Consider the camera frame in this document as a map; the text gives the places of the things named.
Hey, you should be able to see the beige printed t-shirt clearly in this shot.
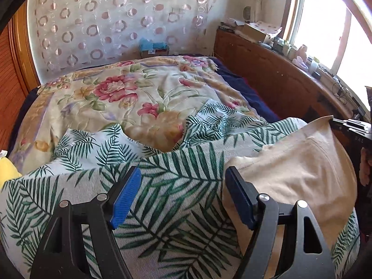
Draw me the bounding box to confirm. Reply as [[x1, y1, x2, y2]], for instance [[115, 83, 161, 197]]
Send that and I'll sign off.
[[225, 116, 359, 278]]

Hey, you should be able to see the person's right hand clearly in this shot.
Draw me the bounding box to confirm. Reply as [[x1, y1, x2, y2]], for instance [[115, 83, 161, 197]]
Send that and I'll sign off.
[[359, 147, 372, 186]]

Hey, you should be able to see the palm leaf print sheet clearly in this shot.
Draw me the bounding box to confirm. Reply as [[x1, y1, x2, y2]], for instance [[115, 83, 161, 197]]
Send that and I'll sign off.
[[0, 100, 361, 279]]

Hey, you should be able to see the long wooden cabinet desk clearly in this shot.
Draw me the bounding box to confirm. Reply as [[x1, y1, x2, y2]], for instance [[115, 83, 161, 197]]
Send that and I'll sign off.
[[214, 29, 352, 122]]

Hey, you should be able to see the navy blue blanket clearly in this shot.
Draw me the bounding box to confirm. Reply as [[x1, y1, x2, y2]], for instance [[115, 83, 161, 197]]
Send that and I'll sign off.
[[7, 57, 281, 157]]

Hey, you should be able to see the pink figurine on desk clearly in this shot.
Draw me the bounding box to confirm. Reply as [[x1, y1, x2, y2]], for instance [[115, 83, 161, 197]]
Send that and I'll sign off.
[[292, 45, 308, 72]]

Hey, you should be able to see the floral quilt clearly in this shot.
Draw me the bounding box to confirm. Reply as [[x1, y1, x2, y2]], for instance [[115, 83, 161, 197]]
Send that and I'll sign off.
[[10, 56, 259, 174]]

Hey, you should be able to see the yellow Pikachu plush toy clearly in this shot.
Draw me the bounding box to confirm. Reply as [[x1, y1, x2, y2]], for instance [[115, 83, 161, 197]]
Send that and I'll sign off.
[[0, 150, 22, 188]]

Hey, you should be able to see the window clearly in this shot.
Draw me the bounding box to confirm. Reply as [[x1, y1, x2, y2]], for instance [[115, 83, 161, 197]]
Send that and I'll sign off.
[[284, 0, 371, 105]]

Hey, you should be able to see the cardboard box on desk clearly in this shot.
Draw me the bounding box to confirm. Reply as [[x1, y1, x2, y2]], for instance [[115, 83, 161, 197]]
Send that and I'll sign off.
[[240, 21, 282, 43]]

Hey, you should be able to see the blue toy on box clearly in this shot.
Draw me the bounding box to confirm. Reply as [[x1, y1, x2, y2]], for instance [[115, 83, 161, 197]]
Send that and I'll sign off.
[[139, 38, 170, 59]]

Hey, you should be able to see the wooden louvered wardrobe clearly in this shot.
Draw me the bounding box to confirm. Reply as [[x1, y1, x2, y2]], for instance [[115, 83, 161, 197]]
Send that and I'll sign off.
[[1, 2, 40, 149]]

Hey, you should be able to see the circle pattern sheer curtain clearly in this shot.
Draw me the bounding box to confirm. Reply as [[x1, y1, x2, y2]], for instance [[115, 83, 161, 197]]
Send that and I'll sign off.
[[27, 0, 216, 84]]

